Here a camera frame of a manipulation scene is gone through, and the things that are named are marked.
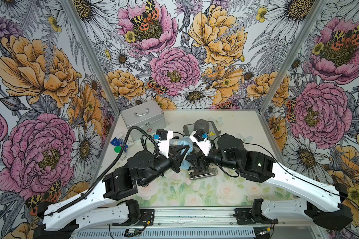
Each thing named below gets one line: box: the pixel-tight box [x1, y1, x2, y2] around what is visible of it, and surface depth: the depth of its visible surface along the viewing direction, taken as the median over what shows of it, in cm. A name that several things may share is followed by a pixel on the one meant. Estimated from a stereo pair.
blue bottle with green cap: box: [109, 137, 129, 153], surface depth 101 cm
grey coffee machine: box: [182, 119, 222, 180], surface depth 54 cm
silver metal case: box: [120, 100, 166, 136], surface depth 101 cm
